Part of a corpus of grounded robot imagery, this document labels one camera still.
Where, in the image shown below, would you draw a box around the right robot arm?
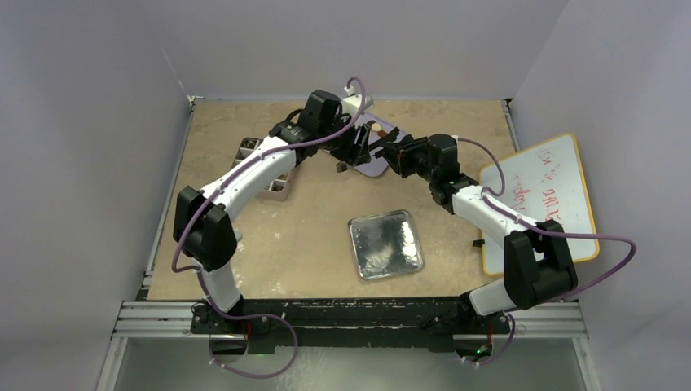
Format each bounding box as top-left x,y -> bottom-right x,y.
373,129 -> 578,332

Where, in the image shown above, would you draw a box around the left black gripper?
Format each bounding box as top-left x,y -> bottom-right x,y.
318,112 -> 369,165

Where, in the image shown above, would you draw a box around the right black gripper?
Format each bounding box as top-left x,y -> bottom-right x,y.
381,137 -> 438,182

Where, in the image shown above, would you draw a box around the yellow framed whiteboard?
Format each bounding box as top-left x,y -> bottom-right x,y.
480,133 -> 600,276

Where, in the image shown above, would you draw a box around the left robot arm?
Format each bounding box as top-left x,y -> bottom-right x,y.
173,88 -> 373,333

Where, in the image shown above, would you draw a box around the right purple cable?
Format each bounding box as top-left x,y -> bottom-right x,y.
456,135 -> 638,368

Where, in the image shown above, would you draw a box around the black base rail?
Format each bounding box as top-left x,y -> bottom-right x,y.
110,295 -> 587,358

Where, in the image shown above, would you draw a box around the silver metal box lid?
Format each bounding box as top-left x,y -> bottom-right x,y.
348,209 -> 425,280

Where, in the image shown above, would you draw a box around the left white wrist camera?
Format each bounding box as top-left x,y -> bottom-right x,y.
341,94 -> 372,117

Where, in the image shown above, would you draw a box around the black metal tongs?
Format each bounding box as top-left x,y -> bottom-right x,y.
329,121 -> 400,178

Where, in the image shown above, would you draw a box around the purple plastic tray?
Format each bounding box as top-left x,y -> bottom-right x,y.
349,112 -> 404,178

